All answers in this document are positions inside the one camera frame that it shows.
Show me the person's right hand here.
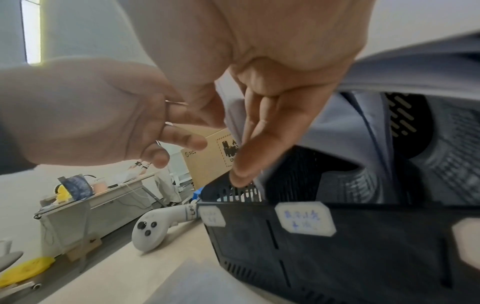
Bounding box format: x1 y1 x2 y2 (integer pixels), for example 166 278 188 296
116 0 376 188

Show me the person's left hand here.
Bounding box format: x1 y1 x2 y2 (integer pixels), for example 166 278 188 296
0 58 210 169

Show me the black mesh file organizer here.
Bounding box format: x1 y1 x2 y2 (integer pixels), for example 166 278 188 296
194 92 480 304

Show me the blue patterned bag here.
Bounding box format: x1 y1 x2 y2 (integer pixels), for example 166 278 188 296
58 175 93 200

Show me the pink cup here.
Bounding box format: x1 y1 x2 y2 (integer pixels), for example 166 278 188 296
91 178 110 195

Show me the small yellow object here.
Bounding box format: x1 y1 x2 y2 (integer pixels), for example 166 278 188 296
55 183 73 204

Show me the grey office table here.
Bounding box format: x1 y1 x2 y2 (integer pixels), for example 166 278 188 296
33 172 166 268

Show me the flat cardboard box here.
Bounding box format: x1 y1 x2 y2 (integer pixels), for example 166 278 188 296
179 124 241 191

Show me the brown cardboard piece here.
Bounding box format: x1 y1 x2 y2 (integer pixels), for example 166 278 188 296
65 237 103 262

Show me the white handheld controller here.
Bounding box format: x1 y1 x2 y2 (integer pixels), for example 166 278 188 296
130 203 200 253

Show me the yellow disc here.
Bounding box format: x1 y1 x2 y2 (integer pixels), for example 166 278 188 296
0 256 56 289

